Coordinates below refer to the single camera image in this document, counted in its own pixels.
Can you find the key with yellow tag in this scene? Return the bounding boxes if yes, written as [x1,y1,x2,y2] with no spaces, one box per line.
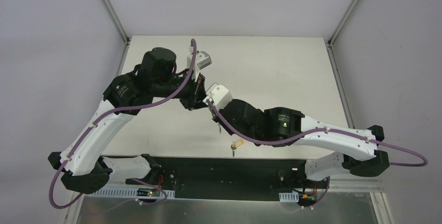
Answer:
[230,139,244,157]

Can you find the steel key holder red handle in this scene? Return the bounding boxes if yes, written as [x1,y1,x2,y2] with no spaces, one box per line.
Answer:
[217,123,222,135]

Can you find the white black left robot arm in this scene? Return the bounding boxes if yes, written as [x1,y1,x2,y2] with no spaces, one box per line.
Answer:
[48,47,212,194]

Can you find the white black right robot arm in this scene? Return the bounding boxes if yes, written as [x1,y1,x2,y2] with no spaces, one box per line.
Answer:
[206,99,390,188]

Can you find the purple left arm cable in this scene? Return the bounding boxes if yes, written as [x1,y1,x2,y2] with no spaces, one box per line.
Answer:
[48,38,198,210]

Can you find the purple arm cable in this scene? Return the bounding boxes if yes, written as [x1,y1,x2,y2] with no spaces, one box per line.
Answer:
[206,99,429,168]
[48,38,198,210]

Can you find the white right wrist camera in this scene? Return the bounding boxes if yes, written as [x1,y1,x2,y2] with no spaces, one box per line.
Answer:
[203,83,233,109]

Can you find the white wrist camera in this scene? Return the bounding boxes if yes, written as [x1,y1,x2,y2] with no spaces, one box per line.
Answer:
[187,46,212,82]
[203,83,233,109]

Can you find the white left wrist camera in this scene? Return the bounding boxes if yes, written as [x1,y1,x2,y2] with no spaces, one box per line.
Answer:
[187,46,212,82]

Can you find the right white cable duct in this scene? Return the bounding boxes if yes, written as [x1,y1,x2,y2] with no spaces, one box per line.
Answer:
[278,191,299,203]

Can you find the white cable duct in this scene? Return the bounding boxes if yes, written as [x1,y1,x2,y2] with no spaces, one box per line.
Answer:
[87,186,175,200]
[278,191,299,203]

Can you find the right aluminium frame post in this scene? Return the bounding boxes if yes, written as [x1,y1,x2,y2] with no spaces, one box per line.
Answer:
[327,0,361,47]

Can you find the aluminium frame post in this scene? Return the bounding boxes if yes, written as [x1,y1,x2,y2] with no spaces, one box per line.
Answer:
[327,0,361,47]
[100,0,130,46]

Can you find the left white cable duct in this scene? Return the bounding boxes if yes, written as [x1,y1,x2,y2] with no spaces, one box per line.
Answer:
[87,186,175,200]

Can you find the left aluminium frame post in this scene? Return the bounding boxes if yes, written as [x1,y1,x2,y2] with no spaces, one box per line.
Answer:
[100,0,130,46]

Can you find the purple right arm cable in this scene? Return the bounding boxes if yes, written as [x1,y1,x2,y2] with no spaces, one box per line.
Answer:
[206,99,429,168]

